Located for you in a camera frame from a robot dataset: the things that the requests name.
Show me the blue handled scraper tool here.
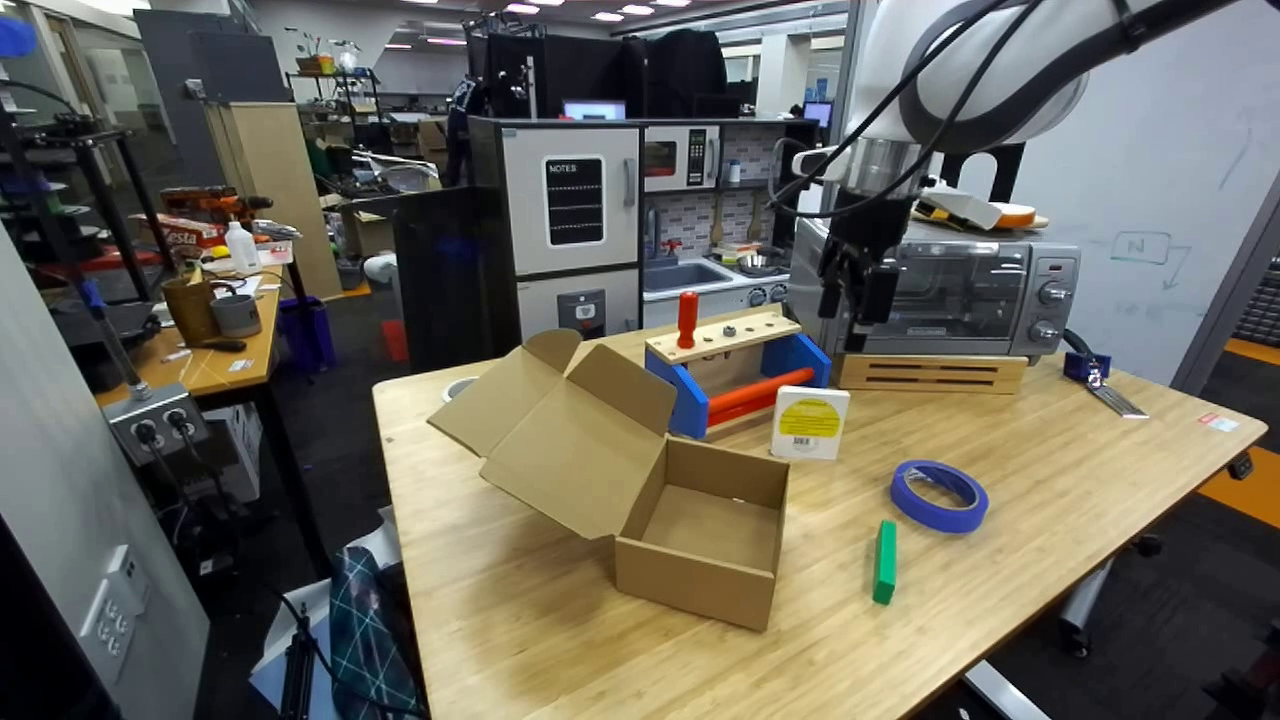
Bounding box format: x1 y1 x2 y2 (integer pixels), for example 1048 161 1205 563
1063 352 1144 418

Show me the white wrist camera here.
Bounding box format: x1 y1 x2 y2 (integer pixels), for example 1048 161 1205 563
919 183 1001 230

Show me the silver toaster oven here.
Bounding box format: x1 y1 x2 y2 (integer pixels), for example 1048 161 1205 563
785 221 1079 355

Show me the red white warning sticker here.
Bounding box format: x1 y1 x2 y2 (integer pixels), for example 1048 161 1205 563
1200 415 1239 435

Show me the white yellow small book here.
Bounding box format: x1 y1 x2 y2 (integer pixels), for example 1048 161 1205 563
772 382 847 461

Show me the blue orange wooden toy bench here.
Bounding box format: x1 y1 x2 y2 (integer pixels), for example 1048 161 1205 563
643 290 830 438

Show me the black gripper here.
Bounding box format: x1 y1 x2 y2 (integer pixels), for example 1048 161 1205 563
819 192 913 325

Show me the toy kitchen playset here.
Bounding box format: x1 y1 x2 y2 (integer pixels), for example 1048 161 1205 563
470 117 812 352

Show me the green block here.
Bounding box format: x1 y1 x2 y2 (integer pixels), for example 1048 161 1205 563
871 519 900 605

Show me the wooden side desk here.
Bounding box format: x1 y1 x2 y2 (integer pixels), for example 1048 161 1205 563
132 272 278 403

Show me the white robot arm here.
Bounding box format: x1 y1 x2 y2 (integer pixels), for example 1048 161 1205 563
807 0 1231 325

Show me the open cardboard box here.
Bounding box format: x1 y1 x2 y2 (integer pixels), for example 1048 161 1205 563
427 328 789 630

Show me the wooden slatted crate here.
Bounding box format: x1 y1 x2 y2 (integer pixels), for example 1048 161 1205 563
838 352 1024 395

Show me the orange item on oven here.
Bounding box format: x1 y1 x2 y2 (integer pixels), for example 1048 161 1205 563
997 203 1040 230

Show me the blue masking tape roll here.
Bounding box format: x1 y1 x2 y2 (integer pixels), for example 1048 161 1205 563
888 461 990 535

